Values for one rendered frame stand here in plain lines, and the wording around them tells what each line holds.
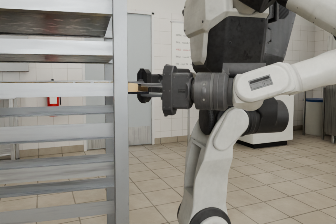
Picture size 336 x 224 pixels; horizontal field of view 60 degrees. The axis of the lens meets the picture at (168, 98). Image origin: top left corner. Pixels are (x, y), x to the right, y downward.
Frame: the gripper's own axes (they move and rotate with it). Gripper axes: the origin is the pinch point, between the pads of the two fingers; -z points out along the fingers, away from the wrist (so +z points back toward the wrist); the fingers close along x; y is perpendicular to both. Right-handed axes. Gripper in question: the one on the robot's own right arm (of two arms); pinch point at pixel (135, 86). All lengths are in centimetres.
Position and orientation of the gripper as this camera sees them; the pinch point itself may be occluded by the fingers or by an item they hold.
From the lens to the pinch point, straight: 104.1
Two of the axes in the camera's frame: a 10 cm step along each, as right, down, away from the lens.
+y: 7.0, 0.5, -7.1
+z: 7.1, -0.5, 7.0
